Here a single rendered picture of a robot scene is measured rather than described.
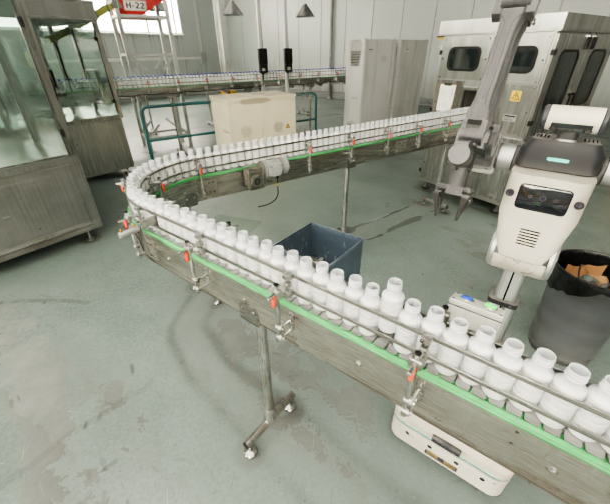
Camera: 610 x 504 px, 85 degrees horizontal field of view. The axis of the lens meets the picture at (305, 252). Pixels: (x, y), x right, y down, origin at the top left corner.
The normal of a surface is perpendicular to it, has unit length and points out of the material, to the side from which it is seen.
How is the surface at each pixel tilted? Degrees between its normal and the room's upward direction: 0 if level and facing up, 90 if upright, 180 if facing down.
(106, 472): 0
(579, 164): 90
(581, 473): 90
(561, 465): 90
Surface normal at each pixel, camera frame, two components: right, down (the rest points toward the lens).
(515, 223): -0.61, 0.42
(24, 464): 0.00, -0.85
